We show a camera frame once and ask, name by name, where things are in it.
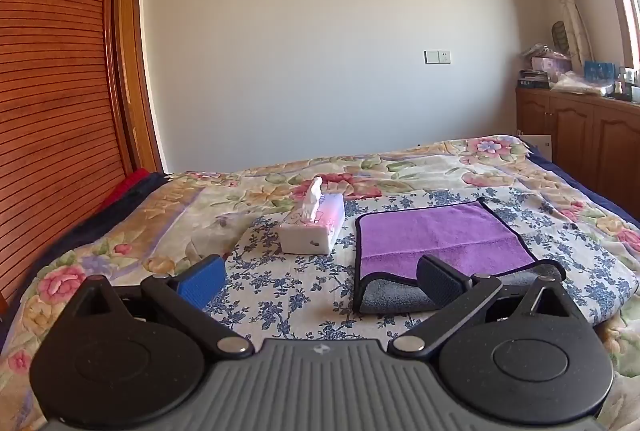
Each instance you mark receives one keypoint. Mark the clear plastic bag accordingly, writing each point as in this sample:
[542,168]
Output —
[580,85]

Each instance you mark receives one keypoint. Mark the wooden door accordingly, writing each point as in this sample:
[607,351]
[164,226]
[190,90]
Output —
[132,61]

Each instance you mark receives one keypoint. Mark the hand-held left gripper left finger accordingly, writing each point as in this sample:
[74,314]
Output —
[202,283]

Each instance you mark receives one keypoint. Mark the purple towel with grey underside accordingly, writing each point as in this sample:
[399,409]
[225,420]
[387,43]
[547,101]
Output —
[430,231]

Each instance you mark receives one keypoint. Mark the pink box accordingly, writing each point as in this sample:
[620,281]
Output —
[547,65]

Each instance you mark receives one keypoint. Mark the wooden louvered wardrobe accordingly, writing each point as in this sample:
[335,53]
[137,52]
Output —
[50,61]

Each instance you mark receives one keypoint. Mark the dark blue cloth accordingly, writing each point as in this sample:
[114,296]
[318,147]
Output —
[115,216]

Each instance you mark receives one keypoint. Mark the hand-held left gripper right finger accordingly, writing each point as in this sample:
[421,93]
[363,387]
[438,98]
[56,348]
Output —
[442,283]

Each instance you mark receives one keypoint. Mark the woven hand fan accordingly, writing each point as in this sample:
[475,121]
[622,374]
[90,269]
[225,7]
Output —
[560,38]

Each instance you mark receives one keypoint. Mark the blue box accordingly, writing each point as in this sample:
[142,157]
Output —
[599,71]

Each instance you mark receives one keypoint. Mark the red cloth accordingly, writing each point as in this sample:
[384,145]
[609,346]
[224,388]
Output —
[131,185]

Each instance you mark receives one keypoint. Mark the white wall switch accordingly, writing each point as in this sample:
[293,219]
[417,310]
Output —
[437,57]

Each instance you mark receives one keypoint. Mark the floral bedspread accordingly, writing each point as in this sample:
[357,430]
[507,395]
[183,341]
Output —
[400,166]

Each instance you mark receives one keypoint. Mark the wooden cabinet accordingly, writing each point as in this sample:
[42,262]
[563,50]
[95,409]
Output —
[575,131]

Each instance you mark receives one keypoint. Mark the white cardboard box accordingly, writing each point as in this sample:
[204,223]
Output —
[537,143]

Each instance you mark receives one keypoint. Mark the small bottle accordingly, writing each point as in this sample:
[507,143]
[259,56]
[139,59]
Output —
[620,90]

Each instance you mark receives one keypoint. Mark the navy bed sheet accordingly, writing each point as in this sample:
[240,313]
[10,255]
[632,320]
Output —
[595,188]

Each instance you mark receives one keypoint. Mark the stack of books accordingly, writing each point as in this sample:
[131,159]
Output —
[532,80]

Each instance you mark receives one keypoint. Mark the white tissue box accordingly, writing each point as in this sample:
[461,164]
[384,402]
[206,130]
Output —
[310,238]

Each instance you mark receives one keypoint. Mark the blue floral white cloth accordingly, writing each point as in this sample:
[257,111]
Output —
[280,281]

